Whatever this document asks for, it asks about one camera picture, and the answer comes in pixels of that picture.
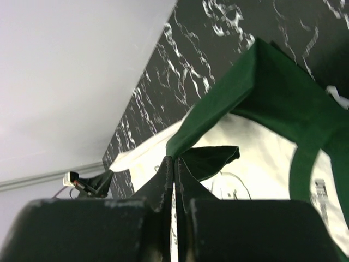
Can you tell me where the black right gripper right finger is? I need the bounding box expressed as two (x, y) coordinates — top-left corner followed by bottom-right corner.
(174, 159), (341, 261)

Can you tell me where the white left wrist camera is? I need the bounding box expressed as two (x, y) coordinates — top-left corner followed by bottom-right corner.
(63, 171), (79, 187)

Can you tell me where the left aluminium frame post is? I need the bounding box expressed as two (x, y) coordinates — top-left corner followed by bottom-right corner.
(1, 162), (104, 192)

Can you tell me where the cream and green t-shirt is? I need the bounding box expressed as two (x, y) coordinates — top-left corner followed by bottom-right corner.
(110, 39), (348, 254)

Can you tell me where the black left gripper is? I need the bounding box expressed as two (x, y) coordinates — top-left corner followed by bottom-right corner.
(76, 170), (113, 198)

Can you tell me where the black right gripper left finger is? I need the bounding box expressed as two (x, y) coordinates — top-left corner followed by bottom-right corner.
(5, 157), (173, 261)

